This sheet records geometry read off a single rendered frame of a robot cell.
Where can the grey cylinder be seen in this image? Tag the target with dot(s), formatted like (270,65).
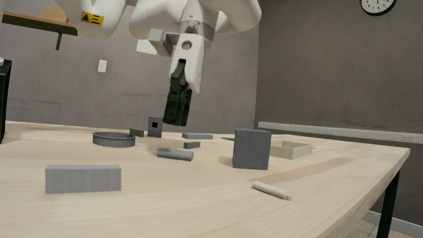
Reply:
(175,154)

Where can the cream cylindrical pin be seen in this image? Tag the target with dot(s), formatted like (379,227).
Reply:
(272,190)

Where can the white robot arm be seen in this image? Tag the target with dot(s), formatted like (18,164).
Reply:
(157,20)

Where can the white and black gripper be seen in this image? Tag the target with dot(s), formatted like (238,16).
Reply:
(186,68)

